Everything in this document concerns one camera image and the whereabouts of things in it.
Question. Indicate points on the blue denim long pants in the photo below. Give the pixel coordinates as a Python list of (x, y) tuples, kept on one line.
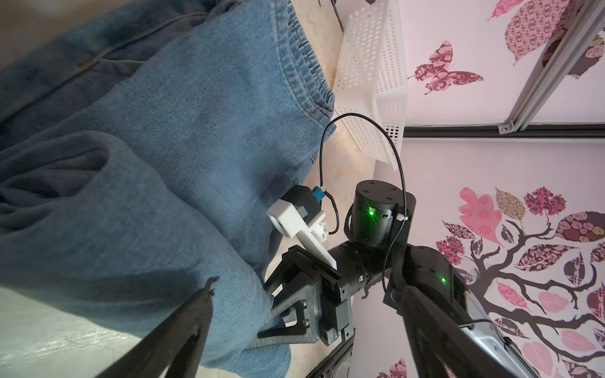
[(139, 156)]

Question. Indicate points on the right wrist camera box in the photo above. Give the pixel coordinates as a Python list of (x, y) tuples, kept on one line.
[(298, 214)]

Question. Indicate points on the aluminium rail back wall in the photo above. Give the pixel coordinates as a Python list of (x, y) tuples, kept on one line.
[(585, 25)]

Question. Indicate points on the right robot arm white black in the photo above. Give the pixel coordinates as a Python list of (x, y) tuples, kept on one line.
[(380, 217)]

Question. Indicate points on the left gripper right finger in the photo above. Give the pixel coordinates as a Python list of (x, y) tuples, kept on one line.
[(438, 345)]

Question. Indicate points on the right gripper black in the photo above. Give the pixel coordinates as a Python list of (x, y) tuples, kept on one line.
[(315, 301)]

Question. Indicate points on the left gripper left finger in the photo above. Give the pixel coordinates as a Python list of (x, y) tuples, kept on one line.
[(175, 347)]

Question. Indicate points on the white plastic mesh basket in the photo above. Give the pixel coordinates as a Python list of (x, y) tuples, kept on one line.
[(371, 80)]

